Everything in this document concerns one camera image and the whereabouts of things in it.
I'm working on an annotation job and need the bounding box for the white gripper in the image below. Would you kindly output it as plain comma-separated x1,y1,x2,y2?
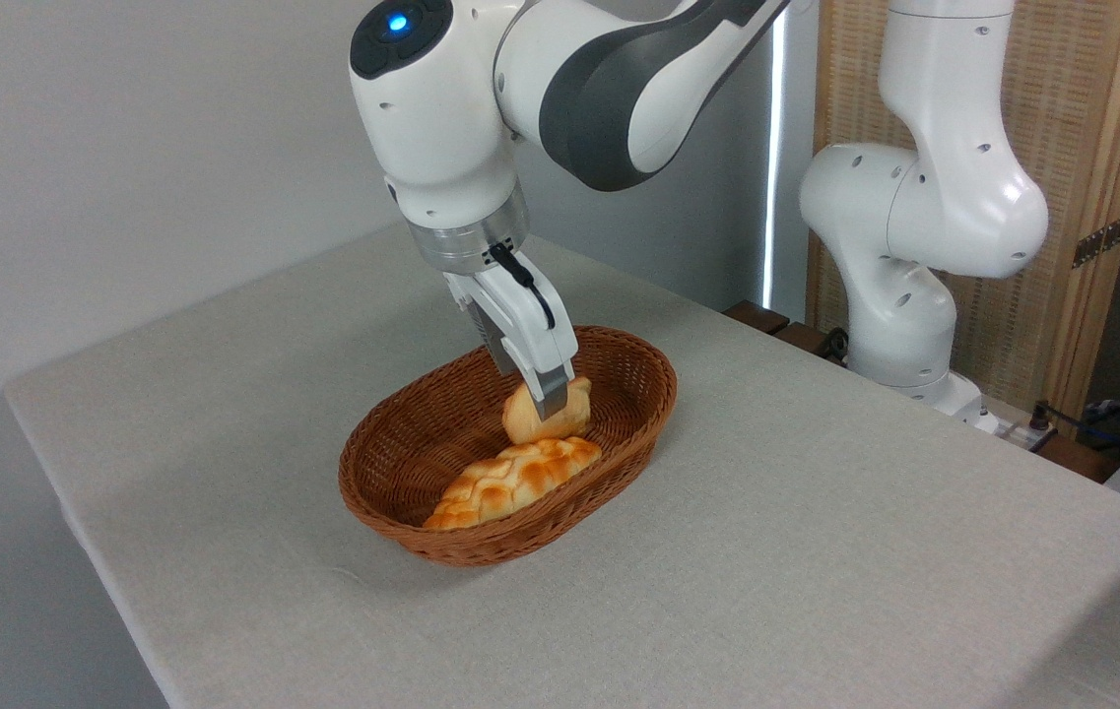
441,254,580,423

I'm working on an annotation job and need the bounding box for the round knotted bread bun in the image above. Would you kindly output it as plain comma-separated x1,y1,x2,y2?
501,375,594,446

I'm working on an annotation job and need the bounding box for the long braided bread loaf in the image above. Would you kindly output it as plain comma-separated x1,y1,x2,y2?
422,436,605,533

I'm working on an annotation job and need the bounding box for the brown woven wicker basket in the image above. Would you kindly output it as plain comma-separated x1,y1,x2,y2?
338,325,679,568

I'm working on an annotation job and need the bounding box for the dark wooden base board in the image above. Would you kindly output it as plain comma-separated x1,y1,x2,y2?
722,300,848,367

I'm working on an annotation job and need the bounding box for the grey tablecloth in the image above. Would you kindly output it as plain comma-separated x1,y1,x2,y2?
3,217,1120,709

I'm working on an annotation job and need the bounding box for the white power strip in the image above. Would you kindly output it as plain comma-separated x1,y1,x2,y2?
996,418,1059,455

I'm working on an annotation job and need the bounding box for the metal screen hinge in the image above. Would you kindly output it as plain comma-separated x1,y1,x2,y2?
1072,212,1120,270

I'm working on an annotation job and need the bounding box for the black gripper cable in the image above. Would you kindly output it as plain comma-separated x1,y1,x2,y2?
489,242,558,332

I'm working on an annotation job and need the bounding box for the black power cable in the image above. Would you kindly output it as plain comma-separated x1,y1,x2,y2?
1028,398,1120,456

